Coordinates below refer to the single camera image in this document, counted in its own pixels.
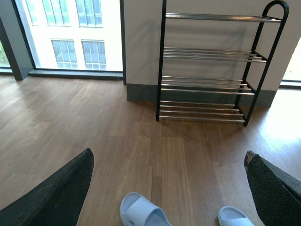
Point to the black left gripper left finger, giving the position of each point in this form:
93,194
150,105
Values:
58,200

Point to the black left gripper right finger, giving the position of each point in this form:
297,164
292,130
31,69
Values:
276,194

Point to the light blue slide sandal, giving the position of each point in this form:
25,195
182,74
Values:
231,216
136,210

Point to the black metal shoe rack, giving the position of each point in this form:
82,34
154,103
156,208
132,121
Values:
212,66

